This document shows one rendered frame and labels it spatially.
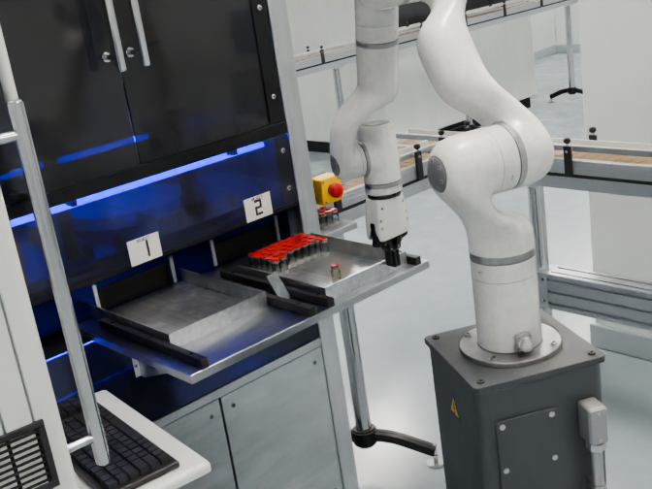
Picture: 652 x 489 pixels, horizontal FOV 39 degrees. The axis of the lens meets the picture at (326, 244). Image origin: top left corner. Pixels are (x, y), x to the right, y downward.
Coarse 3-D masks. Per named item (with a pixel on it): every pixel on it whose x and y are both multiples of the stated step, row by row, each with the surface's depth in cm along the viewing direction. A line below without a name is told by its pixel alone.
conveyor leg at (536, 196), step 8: (528, 192) 290; (536, 192) 288; (528, 200) 291; (536, 200) 288; (536, 208) 289; (544, 208) 291; (536, 216) 290; (544, 216) 291; (536, 224) 291; (544, 224) 292; (536, 232) 292; (544, 232) 292; (536, 240) 293; (544, 240) 293; (536, 248) 294; (544, 248) 294; (536, 256) 295; (544, 256) 294; (544, 264) 295
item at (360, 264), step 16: (336, 240) 237; (320, 256) 235; (336, 256) 233; (352, 256) 232; (368, 256) 230; (384, 256) 225; (400, 256) 219; (240, 272) 228; (256, 272) 222; (304, 272) 226; (320, 272) 224; (352, 272) 221; (368, 272) 212; (384, 272) 216; (304, 288) 210; (320, 288) 205; (336, 288) 206; (352, 288) 210
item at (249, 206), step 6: (252, 198) 234; (258, 198) 235; (264, 198) 237; (270, 198) 238; (246, 204) 233; (252, 204) 234; (258, 204) 236; (264, 204) 237; (270, 204) 238; (246, 210) 233; (252, 210) 235; (258, 210) 236; (264, 210) 237; (270, 210) 238; (246, 216) 234; (252, 216) 235; (258, 216) 236
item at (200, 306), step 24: (168, 288) 228; (192, 288) 226; (216, 288) 221; (240, 288) 214; (96, 312) 214; (120, 312) 217; (144, 312) 215; (168, 312) 212; (192, 312) 210; (216, 312) 199; (240, 312) 203; (168, 336) 192; (192, 336) 195
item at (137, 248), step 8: (136, 240) 213; (144, 240) 214; (152, 240) 216; (128, 248) 212; (136, 248) 213; (144, 248) 215; (152, 248) 216; (160, 248) 218; (136, 256) 214; (144, 256) 215; (152, 256) 217; (136, 264) 214
